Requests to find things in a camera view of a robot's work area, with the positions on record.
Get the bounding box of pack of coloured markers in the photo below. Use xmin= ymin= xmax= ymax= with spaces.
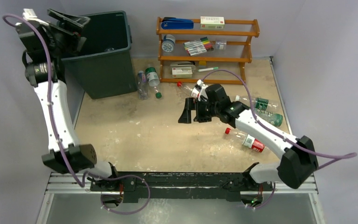
xmin=183 ymin=37 xmax=214 ymax=56

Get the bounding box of green capped white marker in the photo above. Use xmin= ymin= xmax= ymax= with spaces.
xmin=197 ymin=67 xmax=219 ymax=72

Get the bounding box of white green small box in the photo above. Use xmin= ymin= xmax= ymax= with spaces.
xmin=200 ymin=16 xmax=225 ymax=30

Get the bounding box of green bottle far right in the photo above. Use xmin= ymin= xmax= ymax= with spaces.
xmin=255 ymin=109 xmax=283 ymax=127

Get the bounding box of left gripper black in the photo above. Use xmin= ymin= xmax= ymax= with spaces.
xmin=44 ymin=10 xmax=90 ymax=58

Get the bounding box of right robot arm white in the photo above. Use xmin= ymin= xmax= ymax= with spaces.
xmin=177 ymin=81 xmax=318 ymax=190

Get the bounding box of round tape roll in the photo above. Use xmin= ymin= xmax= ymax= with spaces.
xmin=161 ymin=34 xmax=176 ymax=53

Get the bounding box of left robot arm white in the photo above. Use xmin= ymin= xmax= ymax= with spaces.
xmin=14 ymin=8 xmax=120 ymax=191

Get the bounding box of small clear bottle purple label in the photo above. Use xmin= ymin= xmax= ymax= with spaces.
xmin=137 ymin=70 xmax=149 ymax=100

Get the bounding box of orange wooden shelf rack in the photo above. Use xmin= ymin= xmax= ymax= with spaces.
xmin=156 ymin=17 xmax=260 ymax=83

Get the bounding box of green label bottle white cap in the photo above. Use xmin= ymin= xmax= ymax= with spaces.
xmin=234 ymin=95 xmax=281 ymax=112

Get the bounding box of red label bottle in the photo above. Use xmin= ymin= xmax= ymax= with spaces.
xmin=224 ymin=128 xmax=265 ymax=153
xmin=176 ymin=82 xmax=198 ymax=98

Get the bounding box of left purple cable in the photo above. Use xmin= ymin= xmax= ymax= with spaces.
xmin=2 ymin=14 xmax=151 ymax=216

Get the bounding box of blue stapler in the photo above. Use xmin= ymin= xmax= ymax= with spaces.
xmin=161 ymin=17 xmax=194 ymax=29

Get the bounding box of white red box lower shelf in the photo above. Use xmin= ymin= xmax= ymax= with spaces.
xmin=172 ymin=67 xmax=193 ymax=78

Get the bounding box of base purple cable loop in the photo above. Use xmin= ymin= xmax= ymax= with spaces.
xmin=100 ymin=182 xmax=153 ymax=217

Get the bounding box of small clear jar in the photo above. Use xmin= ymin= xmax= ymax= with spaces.
xmin=215 ymin=39 xmax=227 ymax=50

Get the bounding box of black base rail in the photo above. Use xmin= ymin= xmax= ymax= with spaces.
xmin=45 ymin=165 xmax=317 ymax=205

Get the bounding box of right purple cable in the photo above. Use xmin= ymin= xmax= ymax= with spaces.
xmin=200 ymin=69 xmax=358 ymax=211

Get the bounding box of dark green plastic bin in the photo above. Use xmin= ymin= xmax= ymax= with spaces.
xmin=62 ymin=11 xmax=137 ymax=99

